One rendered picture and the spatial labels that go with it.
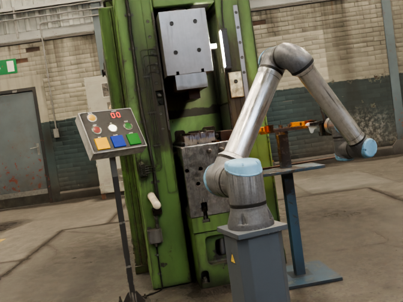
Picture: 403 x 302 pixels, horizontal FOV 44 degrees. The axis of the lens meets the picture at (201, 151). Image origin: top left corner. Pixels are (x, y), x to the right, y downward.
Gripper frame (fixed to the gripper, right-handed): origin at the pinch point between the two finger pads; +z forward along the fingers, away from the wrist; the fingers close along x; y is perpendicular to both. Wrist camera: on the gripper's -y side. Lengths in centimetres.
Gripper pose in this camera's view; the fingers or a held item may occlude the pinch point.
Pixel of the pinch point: (318, 121)
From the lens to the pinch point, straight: 282.8
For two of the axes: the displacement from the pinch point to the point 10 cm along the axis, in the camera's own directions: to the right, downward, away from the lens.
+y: 1.4, 9.9, 0.5
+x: 9.8, -1.4, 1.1
